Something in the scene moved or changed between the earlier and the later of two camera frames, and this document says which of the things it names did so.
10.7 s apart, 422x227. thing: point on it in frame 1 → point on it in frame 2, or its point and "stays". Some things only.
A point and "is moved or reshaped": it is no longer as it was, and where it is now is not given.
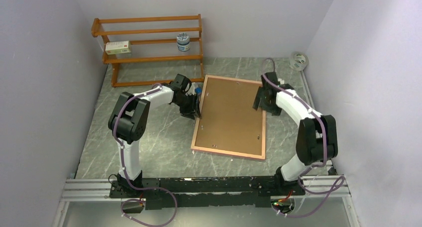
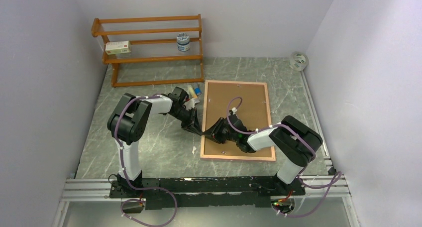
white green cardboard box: (118, 47) stays
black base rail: (169, 193) stays
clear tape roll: (299, 61) stays
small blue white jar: (183, 42) stays
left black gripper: (194, 104) → (196, 129)
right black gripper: (274, 110) → (213, 132)
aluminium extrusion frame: (98, 189) stays
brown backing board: (229, 122) is moved or reshaped
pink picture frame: (229, 124) is moved or reshaped
